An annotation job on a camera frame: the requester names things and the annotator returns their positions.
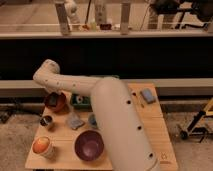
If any green plastic tray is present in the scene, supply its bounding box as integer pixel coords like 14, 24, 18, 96
70, 74, 120, 110

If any small metal cup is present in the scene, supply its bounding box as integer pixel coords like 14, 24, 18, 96
40, 115, 54, 131

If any yellow black cart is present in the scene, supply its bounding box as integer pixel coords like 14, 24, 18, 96
179, 97, 213, 142

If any purple bowl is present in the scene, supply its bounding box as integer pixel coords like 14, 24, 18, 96
74, 130, 104, 161

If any apple in white cup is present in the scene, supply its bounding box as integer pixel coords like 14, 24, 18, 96
32, 137, 54, 158

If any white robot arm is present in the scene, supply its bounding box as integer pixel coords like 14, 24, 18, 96
33, 59, 161, 171

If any small blue cup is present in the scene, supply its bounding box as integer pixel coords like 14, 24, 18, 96
88, 114, 98, 129

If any blue sponge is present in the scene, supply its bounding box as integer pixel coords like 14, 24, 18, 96
141, 88, 156, 104

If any white roll in tray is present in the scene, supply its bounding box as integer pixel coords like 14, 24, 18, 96
76, 95, 83, 103

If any crumpled light blue cloth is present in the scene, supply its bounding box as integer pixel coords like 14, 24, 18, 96
66, 113, 85, 130

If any red bowl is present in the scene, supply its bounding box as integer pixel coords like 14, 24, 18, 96
44, 93, 66, 112

